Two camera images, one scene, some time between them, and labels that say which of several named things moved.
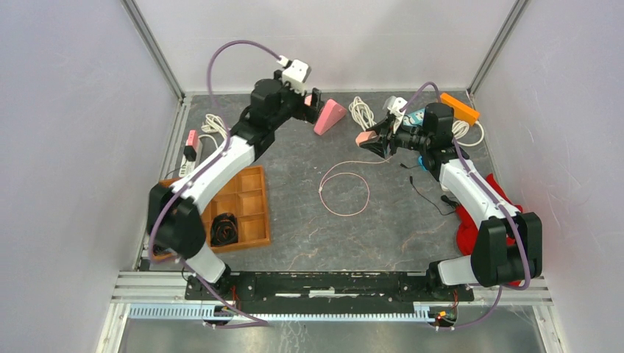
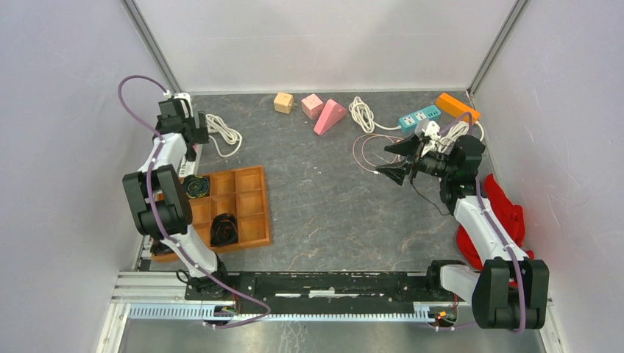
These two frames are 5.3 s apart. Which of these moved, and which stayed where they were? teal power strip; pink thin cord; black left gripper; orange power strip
Moved: pink thin cord; black left gripper
Stayed: teal power strip; orange power strip
